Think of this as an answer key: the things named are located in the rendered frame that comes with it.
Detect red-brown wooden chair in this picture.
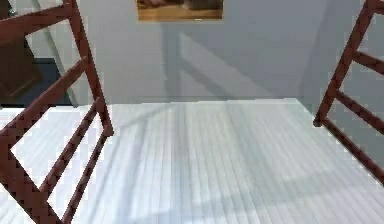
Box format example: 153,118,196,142
313,0,384,186
0,0,115,224

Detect dark brown room door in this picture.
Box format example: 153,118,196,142
0,0,44,100

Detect brown framed wall picture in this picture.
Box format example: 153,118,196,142
135,0,224,22

